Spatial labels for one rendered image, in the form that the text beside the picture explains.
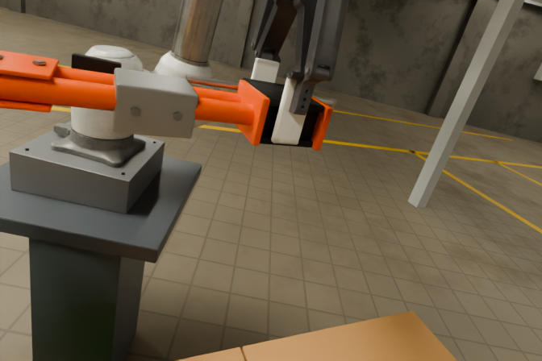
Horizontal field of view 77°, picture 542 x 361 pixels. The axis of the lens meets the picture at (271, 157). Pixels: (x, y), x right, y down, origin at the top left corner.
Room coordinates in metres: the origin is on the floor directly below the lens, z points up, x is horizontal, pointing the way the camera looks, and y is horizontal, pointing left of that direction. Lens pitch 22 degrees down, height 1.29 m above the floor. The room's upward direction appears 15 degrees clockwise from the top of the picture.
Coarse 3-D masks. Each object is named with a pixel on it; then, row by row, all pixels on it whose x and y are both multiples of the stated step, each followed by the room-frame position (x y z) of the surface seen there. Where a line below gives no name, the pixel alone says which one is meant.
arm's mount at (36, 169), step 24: (24, 144) 0.74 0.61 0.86; (48, 144) 0.77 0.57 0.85; (24, 168) 0.69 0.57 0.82; (48, 168) 0.70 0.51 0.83; (72, 168) 0.70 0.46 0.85; (96, 168) 0.73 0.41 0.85; (120, 168) 0.76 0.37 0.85; (144, 168) 0.82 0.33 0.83; (24, 192) 0.69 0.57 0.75; (48, 192) 0.70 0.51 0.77; (72, 192) 0.70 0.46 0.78; (96, 192) 0.71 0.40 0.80; (120, 192) 0.71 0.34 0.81
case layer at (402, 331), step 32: (384, 320) 0.81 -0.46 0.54; (416, 320) 0.85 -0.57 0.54; (224, 352) 0.57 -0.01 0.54; (256, 352) 0.59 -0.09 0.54; (288, 352) 0.62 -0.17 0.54; (320, 352) 0.64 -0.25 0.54; (352, 352) 0.67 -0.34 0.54; (384, 352) 0.69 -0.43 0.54; (416, 352) 0.72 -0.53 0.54; (448, 352) 0.75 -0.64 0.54
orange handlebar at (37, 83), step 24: (0, 72) 0.23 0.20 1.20; (24, 72) 0.24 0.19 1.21; (48, 72) 0.25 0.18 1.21; (72, 72) 0.29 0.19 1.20; (96, 72) 0.30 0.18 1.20; (0, 96) 0.23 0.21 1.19; (24, 96) 0.24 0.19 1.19; (48, 96) 0.24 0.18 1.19; (72, 96) 0.25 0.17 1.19; (96, 96) 0.26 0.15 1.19; (216, 96) 0.35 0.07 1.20; (240, 96) 0.37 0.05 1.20; (216, 120) 0.31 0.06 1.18; (240, 120) 0.32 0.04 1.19
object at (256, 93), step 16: (240, 80) 0.38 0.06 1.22; (256, 96) 0.33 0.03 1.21; (272, 96) 0.34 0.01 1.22; (256, 112) 0.33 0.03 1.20; (272, 112) 0.34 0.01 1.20; (320, 112) 0.37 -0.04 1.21; (240, 128) 0.35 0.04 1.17; (256, 128) 0.32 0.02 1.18; (272, 128) 0.34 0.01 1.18; (304, 128) 0.36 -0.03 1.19; (320, 128) 0.36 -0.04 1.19; (256, 144) 0.32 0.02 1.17; (288, 144) 0.35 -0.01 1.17; (304, 144) 0.36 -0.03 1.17; (320, 144) 0.36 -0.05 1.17
